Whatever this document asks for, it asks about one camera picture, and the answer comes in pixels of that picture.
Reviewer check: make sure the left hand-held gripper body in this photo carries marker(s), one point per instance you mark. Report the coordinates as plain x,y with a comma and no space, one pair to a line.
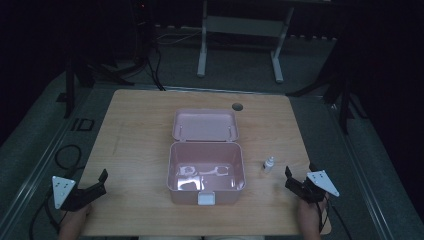
63,191

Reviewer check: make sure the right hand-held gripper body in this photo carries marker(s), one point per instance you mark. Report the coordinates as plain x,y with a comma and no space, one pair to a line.
310,190

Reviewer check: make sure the person's right hand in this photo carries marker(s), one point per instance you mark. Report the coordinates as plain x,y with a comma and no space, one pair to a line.
308,210

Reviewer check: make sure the person's left hand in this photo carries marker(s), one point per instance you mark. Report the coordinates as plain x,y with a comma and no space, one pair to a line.
81,210

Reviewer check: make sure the small white dropper bottle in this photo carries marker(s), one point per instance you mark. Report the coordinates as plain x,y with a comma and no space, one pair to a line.
268,164

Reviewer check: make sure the black tripod stand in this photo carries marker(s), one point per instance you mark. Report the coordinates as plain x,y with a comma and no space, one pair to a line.
343,100
70,90

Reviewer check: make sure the pink plastic box with lid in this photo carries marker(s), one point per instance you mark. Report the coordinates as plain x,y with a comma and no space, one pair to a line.
206,166

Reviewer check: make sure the black computer tower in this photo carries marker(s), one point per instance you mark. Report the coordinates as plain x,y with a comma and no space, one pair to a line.
141,30

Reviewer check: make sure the white metal desk frame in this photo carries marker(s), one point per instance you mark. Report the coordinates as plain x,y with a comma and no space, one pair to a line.
243,26

